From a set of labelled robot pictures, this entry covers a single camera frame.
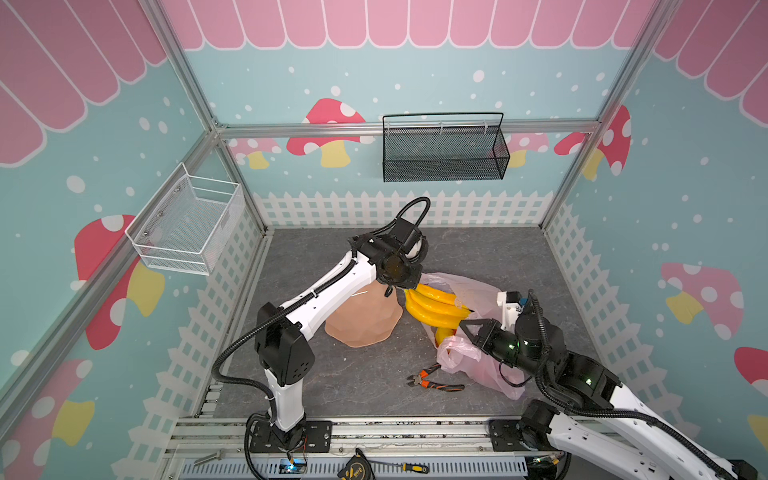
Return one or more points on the white wire wall basket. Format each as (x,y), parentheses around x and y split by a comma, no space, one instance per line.
(187,224)

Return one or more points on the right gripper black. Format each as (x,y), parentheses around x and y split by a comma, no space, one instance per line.
(488,336)

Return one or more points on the yellow black screwdriver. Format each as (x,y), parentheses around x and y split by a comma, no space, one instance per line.
(407,467)

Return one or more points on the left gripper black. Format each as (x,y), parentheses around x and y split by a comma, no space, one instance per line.
(411,282)

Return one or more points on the black mesh wall basket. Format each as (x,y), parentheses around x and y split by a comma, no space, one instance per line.
(454,146)

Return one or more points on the yellow lemon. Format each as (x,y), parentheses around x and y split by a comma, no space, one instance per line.
(442,333)

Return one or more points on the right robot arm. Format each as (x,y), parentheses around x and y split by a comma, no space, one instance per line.
(586,411)

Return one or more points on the orange handled pliers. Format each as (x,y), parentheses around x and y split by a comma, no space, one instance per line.
(422,379)

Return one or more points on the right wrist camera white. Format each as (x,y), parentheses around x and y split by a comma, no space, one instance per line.
(510,304)

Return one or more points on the pink fruit plate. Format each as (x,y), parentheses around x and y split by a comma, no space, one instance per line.
(366,318)

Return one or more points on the black tape measure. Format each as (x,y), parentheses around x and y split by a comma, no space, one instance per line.
(358,467)

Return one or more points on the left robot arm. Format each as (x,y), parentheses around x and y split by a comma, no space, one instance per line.
(281,340)

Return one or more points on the yellow banana bunch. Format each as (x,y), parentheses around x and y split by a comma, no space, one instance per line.
(435,308)

